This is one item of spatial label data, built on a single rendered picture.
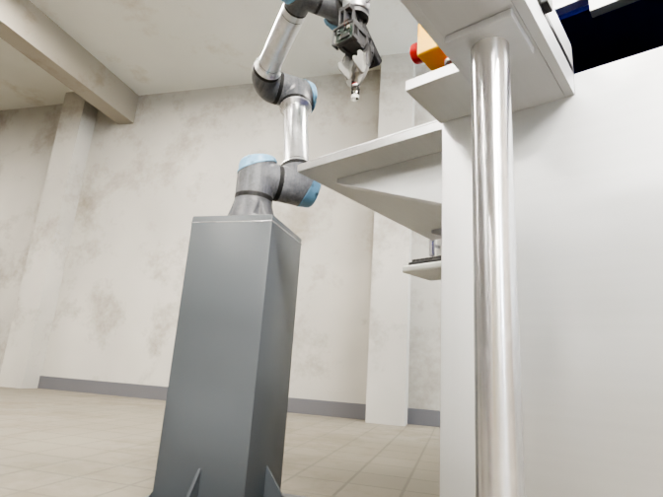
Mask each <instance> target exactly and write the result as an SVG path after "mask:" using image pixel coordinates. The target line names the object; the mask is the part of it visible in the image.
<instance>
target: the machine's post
mask: <svg viewBox="0 0 663 497"><path fill-rule="evenodd" d="M440 497H476V438H475V348H474V259H473V168H472V115H471V114H469V115H465V116H462V117H459V118H456V119H452V120H449V121H446V122H442V228H441V380H440Z"/></svg>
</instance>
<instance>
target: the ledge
mask: <svg viewBox="0 0 663 497"><path fill-rule="evenodd" d="M405 91H406V92H407V93H409V94H410V95H411V96H412V97H413V98H414V99H415V100H416V101H417V102H418V103H419V104H420V105H421V106H423V107H424V108H425V109H426V110H427V111H428V112H429V113H430V114H431V115H432V116H433V117H434V118H436V119H437V120H438V121H439V122H440V123H442V122H446V121H449V120H452V119H456V118H459V117H462V116H465V115H469V114H472V85H471V84H470V83H469V82H468V80H467V79H466V78H465V77H464V76H463V74H462V73H461V72H460V71H459V70H458V69H457V67H456V66H455V65H454V64H453V63H451V64H449V65H446V66H444V67H441V68H438V69H436V70H433V71H431V72H428V73H426V74H423V75H420V76H418V77H415V78H413V79H410V80H408V81H405Z"/></svg>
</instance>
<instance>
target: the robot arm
mask: <svg viewBox="0 0 663 497"><path fill-rule="evenodd" d="M281 1H282V2H284V3H283V5H282V7H281V10H280V12H279V14H278V16H277V19H276V21H275V23H274V26H273V28H272V30H271V33H270V35H269V37H268V40H267V42H266V44H265V47H264V49H263V51H262V54H261V56H260V57H259V58H257V59H256V61H255V63H254V66H253V69H252V81H253V85H254V88H255V90H256V92H257V93H258V95H259V96H260V97H261V98H262V99H263V100H264V101H266V102H268V103H270V104H274V105H277V106H279V110H280V113H281V114H282V115H283V116H284V162H283V163H281V165H276V164H277V161H276V159H275V158H274V157H273V156H270V155H267V154H251V155H248V156H245V157H244V158H242V159H241V161H240V164H239V168H238V170H237V174H238V175H237V183H236V192H235V200H234V203H233V205H232V207H231V209H230V211H229V213H228V215H267V214H272V215H274V214H273V210H272V201H276V202H281V203H286V204H290V205H295V206H297V207H306V208H308V207H311V206H312V205H313V204H314V203H315V201H316V199H317V197H318V195H319V192H320V189H321V184H320V183H318V182H316V181H314V180H312V179H310V178H308V177H305V176H303V175H301V174H299V173H297V169H298V165H300V164H303V163H306V162H308V161H309V133H308V116H309V115H310V113H312V112H313V110H314V109H315V106H316V103H317V96H318V93H317V88H316V86H315V84H314V83H312V82H310V81H308V80H306V79H301V78H298V77H295V76H292V75H289V74H286V73H283V72H281V69H280V68H281V66H282V64H283V62H284V60H285V58H286V55H287V53H288V51H289V49H290V47H291V45H292V43H293V41H294V39H295V37H296V35H297V34H298V32H299V30H300V28H301V26H302V24H303V22H304V20H305V18H306V16H307V14H308V12H309V13H312V14H315V15H317V16H320V17H322V18H324V22H325V24H326V26H327V27H329V28H330V29H331V30H332V45H331V46H332V47H333V48H335V49H336V50H338V49H339V50H340V51H341V52H343V53H345V55H344V57H343V59H342V62H338V64H337V67H338V69H339V71H340V72H341V73H342V74H343V76H344V77H345V80H346V83H347V85H348V86H349V87H350V88H351V89H352V83H355V81H354V80H355V70H356V68H358V72H359V76H358V78H357V85H358V86H360V85H361V83H362V81H363V80H364V78H365V76H366V74H367V72H368V70H369V69H371V68H373V67H376V66H379V65H380V64H381V62H382V59H381V57H380V55H379V52H378V50H377V48H376V46H375V43H374V41H373V39H372V37H371V35H370V33H369V31H368V29H367V27H366V25H367V24H368V22H369V15H370V0H281ZM335 36H336V40H335V43H334V42H333V41H334V37H335ZM228 215H227V216H228Z"/></svg>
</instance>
